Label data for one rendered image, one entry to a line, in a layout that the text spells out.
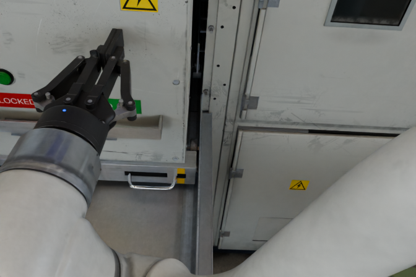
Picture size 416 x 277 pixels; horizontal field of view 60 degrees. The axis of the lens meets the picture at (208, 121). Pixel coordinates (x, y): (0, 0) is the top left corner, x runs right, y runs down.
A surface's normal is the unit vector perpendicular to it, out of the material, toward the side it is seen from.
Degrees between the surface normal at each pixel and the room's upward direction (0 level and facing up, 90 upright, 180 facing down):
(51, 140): 7
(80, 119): 31
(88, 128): 45
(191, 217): 0
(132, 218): 0
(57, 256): 61
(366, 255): 83
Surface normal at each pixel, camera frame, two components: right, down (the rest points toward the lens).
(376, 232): -0.66, 0.30
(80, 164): 0.82, -0.36
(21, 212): 0.36, -0.72
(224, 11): 0.00, 0.70
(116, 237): 0.07, -0.72
